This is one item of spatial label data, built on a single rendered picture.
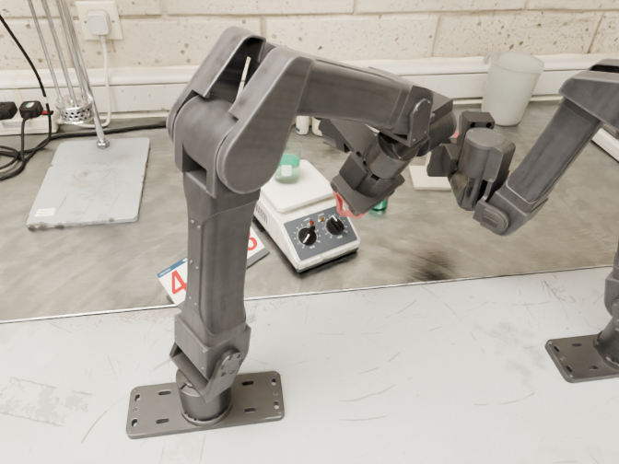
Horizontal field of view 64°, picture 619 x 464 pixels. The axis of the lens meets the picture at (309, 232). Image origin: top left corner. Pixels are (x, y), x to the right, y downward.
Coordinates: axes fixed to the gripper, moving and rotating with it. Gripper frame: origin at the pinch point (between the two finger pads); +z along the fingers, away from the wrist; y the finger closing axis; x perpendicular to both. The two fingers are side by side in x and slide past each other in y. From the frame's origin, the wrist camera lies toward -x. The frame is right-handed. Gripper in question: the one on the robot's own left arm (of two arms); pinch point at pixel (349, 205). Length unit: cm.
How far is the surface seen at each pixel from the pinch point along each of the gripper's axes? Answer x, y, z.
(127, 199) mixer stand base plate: -29.9, 23.6, 24.5
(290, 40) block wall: -46, -31, 24
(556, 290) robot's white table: 32.2, -20.4, -1.3
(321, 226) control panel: -0.9, 2.8, 7.2
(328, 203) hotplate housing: -3.8, -1.5, 7.4
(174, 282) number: -7.3, 28.1, 9.9
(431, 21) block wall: -29, -61, 14
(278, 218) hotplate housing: -6.3, 8.1, 7.4
